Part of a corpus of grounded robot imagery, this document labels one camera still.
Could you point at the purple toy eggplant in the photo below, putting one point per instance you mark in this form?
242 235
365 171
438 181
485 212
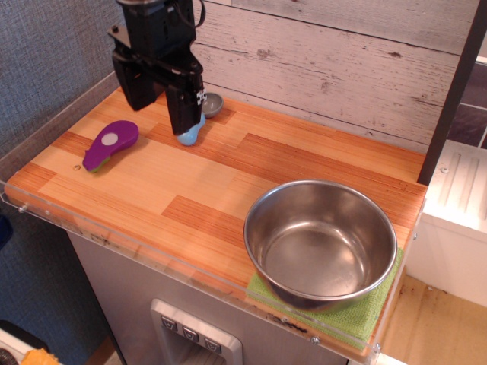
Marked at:
115 137

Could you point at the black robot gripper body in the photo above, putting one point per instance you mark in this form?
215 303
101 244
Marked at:
155 41

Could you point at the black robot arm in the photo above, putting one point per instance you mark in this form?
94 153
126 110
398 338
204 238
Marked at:
152 56

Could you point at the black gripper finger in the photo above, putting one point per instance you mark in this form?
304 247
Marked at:
185 109
138 87

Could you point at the dark right post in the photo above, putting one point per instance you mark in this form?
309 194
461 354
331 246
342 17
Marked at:
460 80

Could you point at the green cloth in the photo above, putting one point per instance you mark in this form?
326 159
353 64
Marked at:
352 323

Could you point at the stainless steel bowl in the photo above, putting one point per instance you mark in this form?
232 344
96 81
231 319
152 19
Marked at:
317 243

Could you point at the grey toy fridge cabinet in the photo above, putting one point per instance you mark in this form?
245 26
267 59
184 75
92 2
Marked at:
157 319

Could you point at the white toy sink unit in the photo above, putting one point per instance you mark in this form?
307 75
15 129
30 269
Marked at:
449 251

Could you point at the clear acrylic guard rail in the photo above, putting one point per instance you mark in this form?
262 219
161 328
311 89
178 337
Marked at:
202 243

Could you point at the orange object bottom left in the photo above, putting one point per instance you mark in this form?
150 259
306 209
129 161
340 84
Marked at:
39 357

